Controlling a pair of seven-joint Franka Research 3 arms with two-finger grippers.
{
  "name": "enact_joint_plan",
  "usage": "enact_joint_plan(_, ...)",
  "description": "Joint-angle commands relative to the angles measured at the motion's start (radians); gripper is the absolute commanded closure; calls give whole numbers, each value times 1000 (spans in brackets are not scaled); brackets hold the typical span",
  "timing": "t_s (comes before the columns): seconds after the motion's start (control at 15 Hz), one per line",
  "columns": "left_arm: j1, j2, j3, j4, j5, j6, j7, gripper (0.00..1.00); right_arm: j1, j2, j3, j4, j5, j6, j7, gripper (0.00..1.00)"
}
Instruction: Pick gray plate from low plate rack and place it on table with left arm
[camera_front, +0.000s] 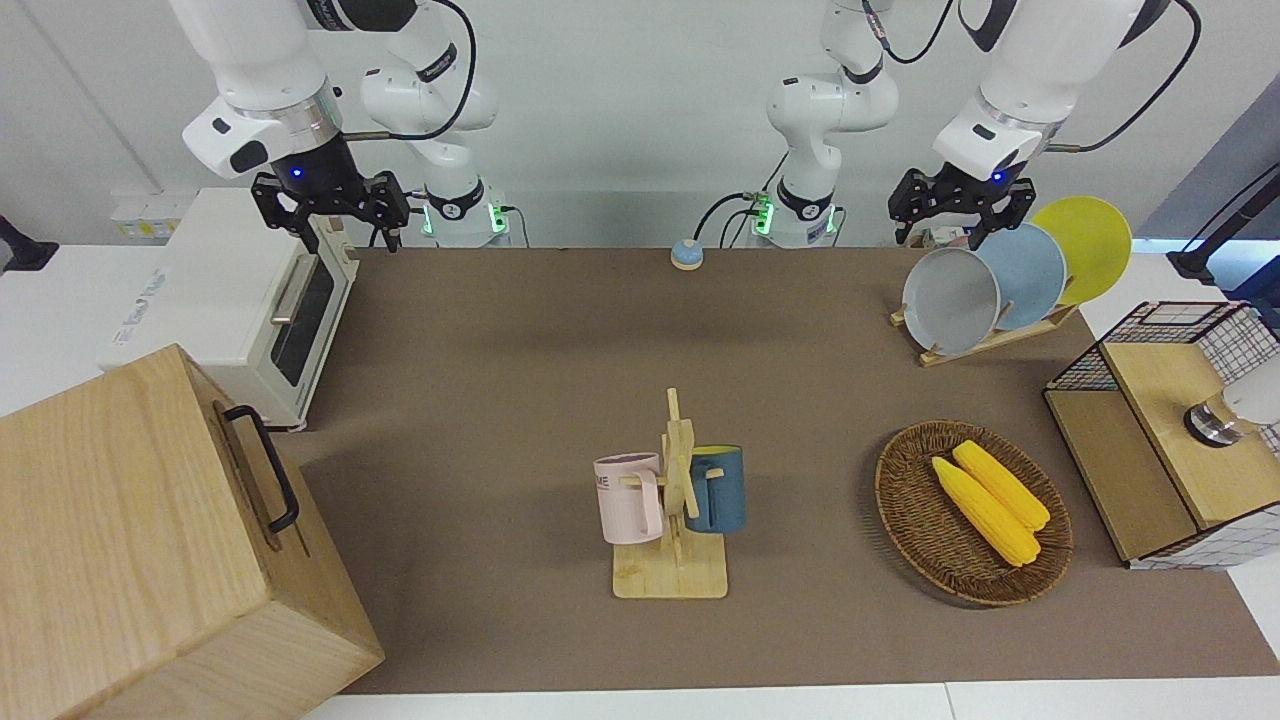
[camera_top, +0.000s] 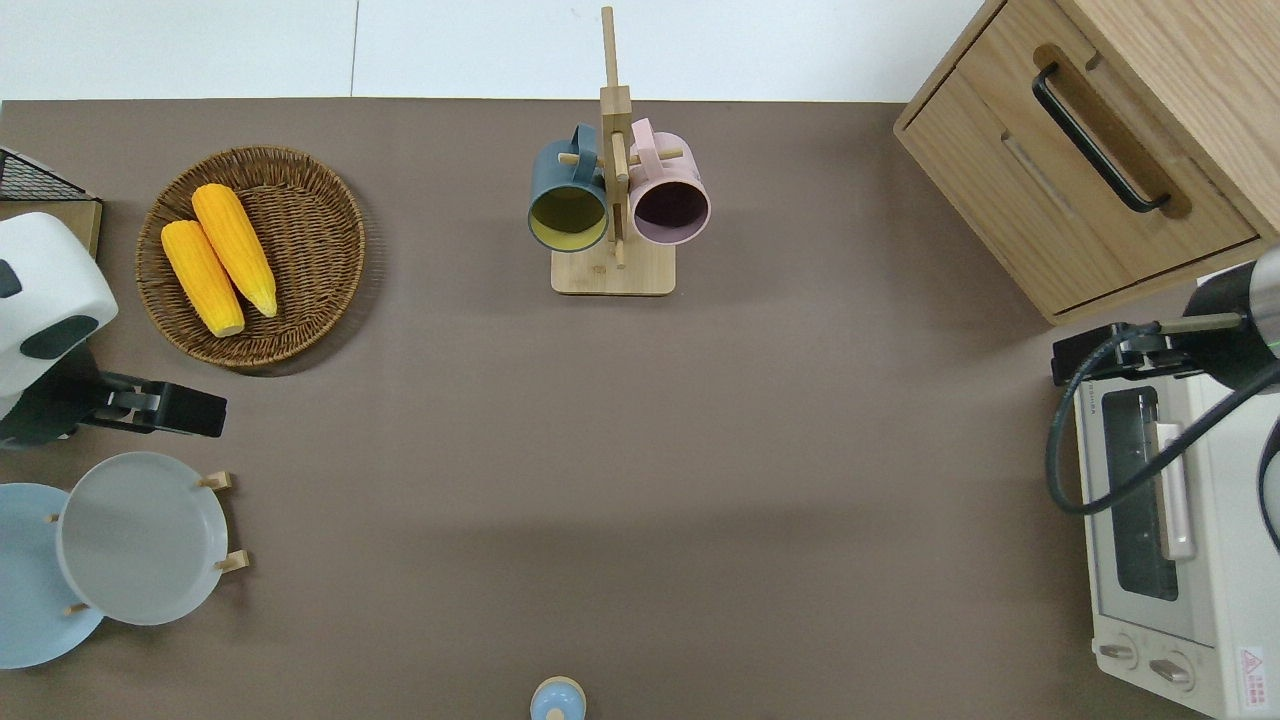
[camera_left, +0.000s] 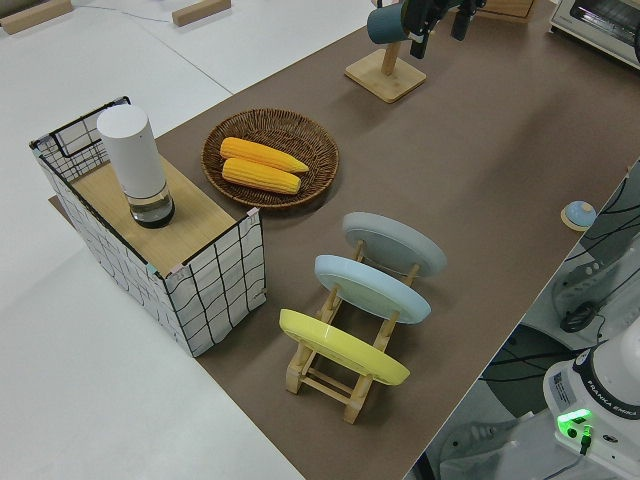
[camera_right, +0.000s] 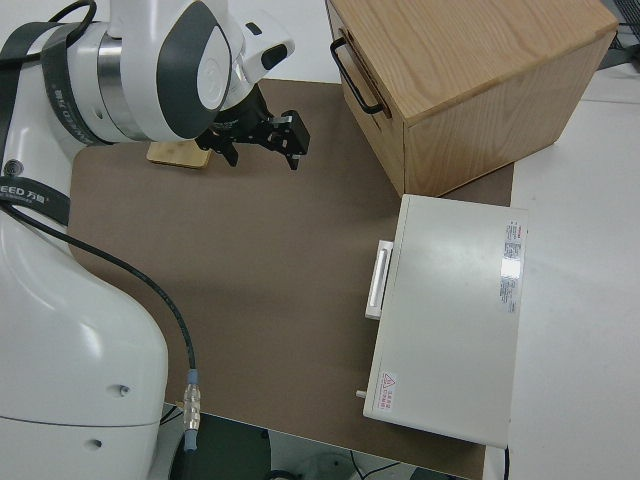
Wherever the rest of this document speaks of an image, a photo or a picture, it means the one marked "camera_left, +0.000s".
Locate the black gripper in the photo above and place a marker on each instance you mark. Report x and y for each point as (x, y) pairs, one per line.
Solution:
(425, 12)

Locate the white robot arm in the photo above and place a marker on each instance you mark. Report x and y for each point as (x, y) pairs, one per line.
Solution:
(605, 400)

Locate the gray plate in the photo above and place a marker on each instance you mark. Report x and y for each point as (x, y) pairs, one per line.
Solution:
(395, 245)

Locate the light blue plate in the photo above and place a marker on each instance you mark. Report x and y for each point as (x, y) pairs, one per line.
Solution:
(370, 290)

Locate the yellow plate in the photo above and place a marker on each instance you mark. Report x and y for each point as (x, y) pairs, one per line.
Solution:
(345, 350)

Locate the wooden plate rack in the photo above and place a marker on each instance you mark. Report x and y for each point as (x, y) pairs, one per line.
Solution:
(325, 387)

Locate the teal mug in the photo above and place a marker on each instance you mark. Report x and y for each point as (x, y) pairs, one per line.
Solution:
(387, 25)

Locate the small wooden block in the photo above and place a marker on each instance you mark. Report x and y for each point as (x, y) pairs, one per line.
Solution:
(385, 80)

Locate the brown table mat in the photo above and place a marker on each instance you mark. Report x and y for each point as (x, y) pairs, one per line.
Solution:
(475, 150)

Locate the white toaster oven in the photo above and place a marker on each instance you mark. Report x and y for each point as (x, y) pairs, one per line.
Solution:
(600, 30)

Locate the brown wicker basket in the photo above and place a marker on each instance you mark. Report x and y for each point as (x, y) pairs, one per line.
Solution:
(270, 125)

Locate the yellow corn cob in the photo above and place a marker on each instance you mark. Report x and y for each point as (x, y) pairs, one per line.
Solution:
(260, 176)
(260, 152)

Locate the blue call bell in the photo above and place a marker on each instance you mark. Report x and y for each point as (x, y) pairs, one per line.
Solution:
(578, 214)

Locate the pink binder clip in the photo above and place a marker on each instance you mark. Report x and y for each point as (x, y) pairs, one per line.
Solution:
(253, 214)
(178, 271)

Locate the wooden basket lid board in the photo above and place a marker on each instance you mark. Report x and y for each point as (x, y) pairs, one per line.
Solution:
(195, 220)

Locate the white cylinder bottle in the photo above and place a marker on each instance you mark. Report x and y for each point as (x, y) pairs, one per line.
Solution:
(132, 155)

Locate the green lit plug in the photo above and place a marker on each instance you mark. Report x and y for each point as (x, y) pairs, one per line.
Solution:
(585, 437)

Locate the dark round base plate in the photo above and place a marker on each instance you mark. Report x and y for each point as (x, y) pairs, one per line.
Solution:
(520, 345)

